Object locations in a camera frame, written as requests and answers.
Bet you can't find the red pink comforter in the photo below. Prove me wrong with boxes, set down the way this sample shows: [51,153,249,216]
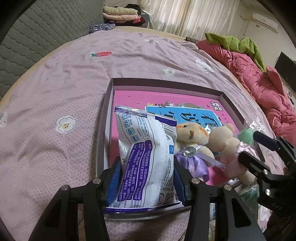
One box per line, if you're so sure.
[196,40,296,145]

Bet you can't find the pink and blue book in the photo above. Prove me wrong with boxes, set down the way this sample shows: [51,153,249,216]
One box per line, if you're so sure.
[108,90,246,186]

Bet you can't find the blue patterned cloth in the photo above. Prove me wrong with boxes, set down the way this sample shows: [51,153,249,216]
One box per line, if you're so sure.
[89,23,116,34]

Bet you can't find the white curtains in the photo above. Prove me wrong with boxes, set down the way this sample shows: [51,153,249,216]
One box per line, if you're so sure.
[137,0,240,40]

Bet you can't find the green sponge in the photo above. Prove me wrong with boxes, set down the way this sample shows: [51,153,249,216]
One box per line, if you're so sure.
[236,120,266,147]

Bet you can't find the white air conditioner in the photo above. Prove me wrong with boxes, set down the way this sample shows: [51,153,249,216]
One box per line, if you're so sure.
[252,13,278,32]

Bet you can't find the white blue wipes pack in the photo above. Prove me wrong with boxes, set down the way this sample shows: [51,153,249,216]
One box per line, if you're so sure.
[106,105,179,213]

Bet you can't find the green flower tissue pack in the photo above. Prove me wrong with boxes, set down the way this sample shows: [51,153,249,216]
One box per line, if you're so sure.
[235,184,260,221]

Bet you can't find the pink quilted bedspread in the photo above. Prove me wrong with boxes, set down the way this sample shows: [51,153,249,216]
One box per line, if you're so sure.
[1,28,274,240]

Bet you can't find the bear plush purple bow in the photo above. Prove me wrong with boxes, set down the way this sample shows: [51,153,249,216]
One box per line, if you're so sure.
[174,122,226,182]

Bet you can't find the grey quilted headboard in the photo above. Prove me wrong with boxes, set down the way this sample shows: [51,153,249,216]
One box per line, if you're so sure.
[1,1,105,97]

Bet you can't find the green blanket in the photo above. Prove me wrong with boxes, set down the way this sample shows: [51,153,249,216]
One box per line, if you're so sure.
[205,33,266,73]

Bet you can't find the bear plush pink dress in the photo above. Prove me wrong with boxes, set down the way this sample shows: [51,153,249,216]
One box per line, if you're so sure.
[207,123,258,185]

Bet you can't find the stack of folded clothes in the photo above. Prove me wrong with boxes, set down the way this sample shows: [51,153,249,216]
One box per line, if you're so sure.
[103,4,149,28]

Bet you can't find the shallow dark cardboard box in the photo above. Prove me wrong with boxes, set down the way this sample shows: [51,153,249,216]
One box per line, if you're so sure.
[96,78,245,220]

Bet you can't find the black wall television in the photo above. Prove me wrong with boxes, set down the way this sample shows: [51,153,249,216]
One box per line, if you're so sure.
[275,52,296,91]

